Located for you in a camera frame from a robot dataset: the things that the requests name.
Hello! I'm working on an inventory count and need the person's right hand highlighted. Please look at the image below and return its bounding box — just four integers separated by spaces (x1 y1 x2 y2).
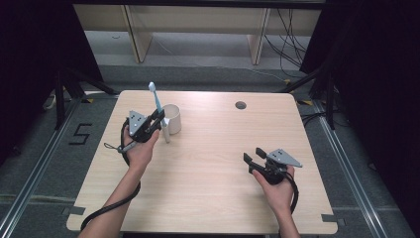
252 165 296 214

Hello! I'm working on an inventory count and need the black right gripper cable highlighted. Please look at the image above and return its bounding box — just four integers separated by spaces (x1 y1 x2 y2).
285 172 300 214

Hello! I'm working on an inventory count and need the dark curtain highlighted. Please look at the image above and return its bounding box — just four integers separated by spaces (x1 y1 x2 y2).
298 0 420 238
0 0 105 167

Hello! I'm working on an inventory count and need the white coiled cable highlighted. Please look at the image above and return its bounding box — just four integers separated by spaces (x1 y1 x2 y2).
42 93 57 111

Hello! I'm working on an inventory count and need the white cup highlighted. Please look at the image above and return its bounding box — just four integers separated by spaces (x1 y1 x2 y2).
160 103 182 144

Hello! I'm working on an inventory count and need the light wooden shelf unit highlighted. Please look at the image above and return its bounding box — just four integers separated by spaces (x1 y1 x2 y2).
72 3 322 65

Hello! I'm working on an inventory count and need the person's left hand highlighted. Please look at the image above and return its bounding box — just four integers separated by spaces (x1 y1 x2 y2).
122 127 161 174

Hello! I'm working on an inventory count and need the black metal stand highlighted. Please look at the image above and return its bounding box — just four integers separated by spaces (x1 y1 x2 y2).
53 65 118 131
278 63 336 131

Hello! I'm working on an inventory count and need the thin white floor cable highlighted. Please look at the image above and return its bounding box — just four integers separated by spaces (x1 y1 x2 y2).
246 67 288 83

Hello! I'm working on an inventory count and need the metal floor rail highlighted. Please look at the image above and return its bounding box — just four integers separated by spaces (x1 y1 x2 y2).
0 97 83 237
311 100 389 238

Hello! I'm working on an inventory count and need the silver cable plug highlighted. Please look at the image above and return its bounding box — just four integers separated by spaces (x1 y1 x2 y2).
103 142 137 155

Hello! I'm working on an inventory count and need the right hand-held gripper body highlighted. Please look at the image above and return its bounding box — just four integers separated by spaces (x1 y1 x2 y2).
252 148 303 186

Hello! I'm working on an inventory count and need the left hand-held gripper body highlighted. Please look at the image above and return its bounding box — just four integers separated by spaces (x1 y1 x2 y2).
127 109 157 144

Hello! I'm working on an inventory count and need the light blue toothbrush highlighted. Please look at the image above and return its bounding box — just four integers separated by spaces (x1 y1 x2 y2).
148 81 168 128

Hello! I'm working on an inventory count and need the bundle of black cables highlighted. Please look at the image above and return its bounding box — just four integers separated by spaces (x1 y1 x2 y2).
263 8 311 79

